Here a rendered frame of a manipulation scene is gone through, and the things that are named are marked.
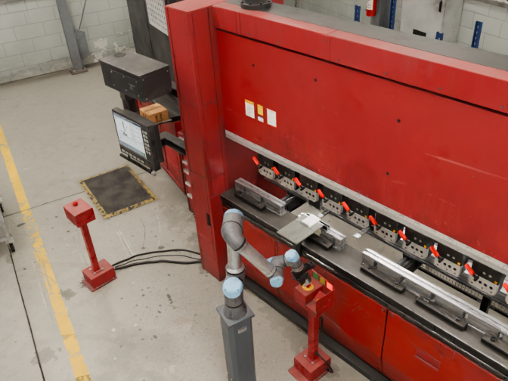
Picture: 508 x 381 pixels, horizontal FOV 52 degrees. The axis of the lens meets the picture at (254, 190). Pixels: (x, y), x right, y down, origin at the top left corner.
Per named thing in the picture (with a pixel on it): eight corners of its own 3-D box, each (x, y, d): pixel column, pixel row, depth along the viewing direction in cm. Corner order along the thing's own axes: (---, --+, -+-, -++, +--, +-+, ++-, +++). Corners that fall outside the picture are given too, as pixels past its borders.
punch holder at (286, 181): (278, 183, 362) (277, 162, 353) (286, 178, 367) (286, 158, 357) (294, 191, 353) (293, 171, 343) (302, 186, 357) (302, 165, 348)
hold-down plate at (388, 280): (360, 270, 330) (360, 266, 328) (365, 265, 333) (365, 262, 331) (400, 294, 311) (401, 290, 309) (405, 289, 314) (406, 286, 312)
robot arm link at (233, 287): (222, 306, 310) (221, 290, 303) (225, 290, 321) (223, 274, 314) (243, 307, 309) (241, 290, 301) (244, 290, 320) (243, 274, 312)
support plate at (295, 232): (276, 233, 347) (276, 231, 346) (303, 215, 361) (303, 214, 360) (296, 245, 335) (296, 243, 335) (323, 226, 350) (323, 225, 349)
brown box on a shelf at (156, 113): (135, 116, 506) (133, 105, 499) (160, 109, 516) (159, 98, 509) (146, 128, 484) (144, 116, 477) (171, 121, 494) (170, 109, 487)
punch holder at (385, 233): (373, 233, 312) (375, 211, 303) (381, 227, 317) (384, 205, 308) (394, 244, 303) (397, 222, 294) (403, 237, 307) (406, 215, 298)
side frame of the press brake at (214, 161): (202, 268, 467) (163, 5, 337) (269, 225, 513) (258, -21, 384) (219, 282, 451) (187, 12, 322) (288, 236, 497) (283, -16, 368)
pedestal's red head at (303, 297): (294, 300, 340) (294, 280, 330) (312, 289, 348) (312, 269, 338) (315, 318, 327) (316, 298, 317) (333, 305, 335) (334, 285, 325)
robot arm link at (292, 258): (283, 249, 310) (296, 246, 308) (288, 259, 318) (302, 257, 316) (283, 261, 305) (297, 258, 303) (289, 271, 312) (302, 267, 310)
